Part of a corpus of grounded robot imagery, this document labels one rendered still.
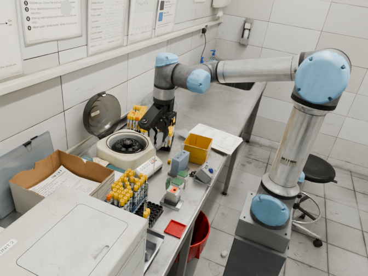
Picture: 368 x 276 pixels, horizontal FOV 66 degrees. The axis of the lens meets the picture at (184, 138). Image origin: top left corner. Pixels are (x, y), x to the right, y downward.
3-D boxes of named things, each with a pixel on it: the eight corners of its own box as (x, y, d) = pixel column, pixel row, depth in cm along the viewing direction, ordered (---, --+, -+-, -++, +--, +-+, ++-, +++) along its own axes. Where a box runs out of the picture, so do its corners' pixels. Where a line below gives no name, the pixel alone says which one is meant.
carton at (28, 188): (75, 241, 100) (73, 208, 92) (13, 211, 107) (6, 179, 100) (116, 198, 120) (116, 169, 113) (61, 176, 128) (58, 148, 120)
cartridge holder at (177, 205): (178, 211, 118) (179, 205, 116) (159, 203, 120) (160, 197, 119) (183, 203, 123) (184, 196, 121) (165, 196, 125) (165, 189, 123)
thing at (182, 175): (184, 189, 131) (186, 177, 127) (175, 185, 132) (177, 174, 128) (188, 184, 134) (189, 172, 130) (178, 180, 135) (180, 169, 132)
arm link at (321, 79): (290, 211, 99) (360, 53, 74) (280, 237, 88) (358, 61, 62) (258, 196, 104) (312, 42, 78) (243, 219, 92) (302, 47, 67)
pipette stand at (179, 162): (179, 179, 136) (182, 162, 131) (167, 173, 139) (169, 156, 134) (189, 170, 144) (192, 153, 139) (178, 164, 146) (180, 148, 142)
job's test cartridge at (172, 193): (174, 206, 119) (176, 194, 115) (165, 201, 120) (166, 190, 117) (178, 200, 122) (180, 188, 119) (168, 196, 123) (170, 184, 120)
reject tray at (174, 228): (179, 239, 106) (180, 237, 105) (163, 232, 108) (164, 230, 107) (187, 226, 111) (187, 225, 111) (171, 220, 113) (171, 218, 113)
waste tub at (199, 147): (204, 166, 148) (207, 150, 143) (180, 159, 151) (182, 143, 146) (210, 154, 159) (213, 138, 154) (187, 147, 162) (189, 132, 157)
